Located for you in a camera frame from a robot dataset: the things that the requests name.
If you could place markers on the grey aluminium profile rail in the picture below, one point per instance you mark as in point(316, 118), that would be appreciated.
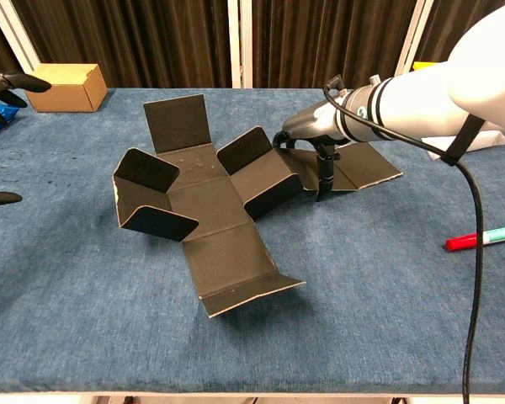
point(234, 42)
point(13, 35)
point(409, 46)

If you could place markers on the yellow test tube rack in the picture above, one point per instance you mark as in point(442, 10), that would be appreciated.
point(423, 65)

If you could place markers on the white packet in clear bag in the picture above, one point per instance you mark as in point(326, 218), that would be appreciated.
point(488, 141)

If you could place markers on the brown cardboard box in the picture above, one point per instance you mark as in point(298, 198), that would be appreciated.
point(63, 88)

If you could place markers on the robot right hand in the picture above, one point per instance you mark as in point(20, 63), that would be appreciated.
point(315, 122)

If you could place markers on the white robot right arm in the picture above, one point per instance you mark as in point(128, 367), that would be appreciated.
point(467, 76)

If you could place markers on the black cardboard box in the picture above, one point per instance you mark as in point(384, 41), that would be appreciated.
point(202, 198)

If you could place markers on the red-capped green marker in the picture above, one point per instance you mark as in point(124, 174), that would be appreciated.
point(463, 242)

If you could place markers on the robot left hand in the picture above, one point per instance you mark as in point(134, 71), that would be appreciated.
point(25, 82)

